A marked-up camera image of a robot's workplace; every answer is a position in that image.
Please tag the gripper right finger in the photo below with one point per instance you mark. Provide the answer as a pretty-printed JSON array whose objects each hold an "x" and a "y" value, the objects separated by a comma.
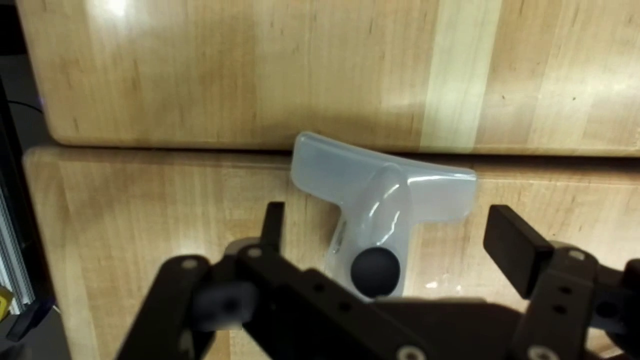
[{"x": 555, "y": 280}]

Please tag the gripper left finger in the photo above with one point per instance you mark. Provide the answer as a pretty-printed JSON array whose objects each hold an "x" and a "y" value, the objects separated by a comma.
[{"x": 280, "y": 295}]

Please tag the translucent white squeegee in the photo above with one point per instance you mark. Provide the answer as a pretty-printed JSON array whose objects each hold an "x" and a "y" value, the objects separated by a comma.
[{"x": 380, "y": 195}]

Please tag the aluminium frame rail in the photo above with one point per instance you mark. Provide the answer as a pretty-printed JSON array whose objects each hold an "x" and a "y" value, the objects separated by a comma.
[{"x": 12, "y": 250}]

